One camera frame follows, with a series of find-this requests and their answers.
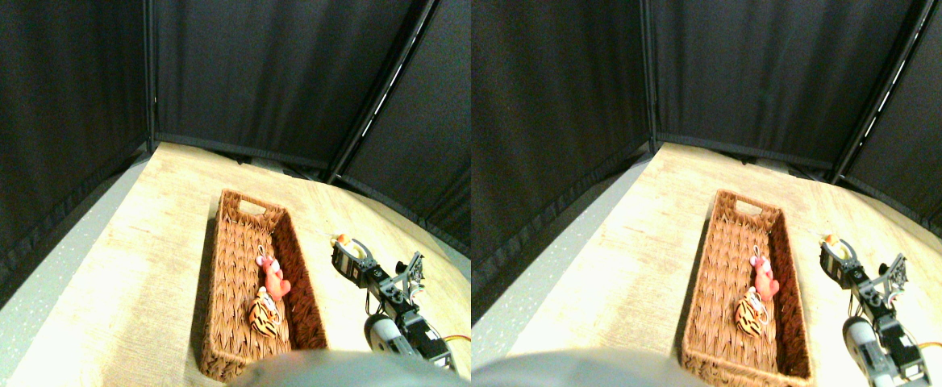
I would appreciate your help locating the orange plush toy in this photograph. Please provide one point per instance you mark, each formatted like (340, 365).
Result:
(343, 239)
(829, 239)

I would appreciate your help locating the brown wicker basket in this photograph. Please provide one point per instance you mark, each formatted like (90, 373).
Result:
(237, 298)
(721, 298)

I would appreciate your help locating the red plush toy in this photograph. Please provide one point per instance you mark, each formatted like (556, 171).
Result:
(764, 279)
(274, 279)

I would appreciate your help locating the tiger striped plush toy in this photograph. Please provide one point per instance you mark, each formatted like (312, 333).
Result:
(264, 318)
(750, 318)

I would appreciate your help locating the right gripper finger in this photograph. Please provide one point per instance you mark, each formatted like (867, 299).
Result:
(367, 250)
(344, 264)
(833, 266)
(852, 250)

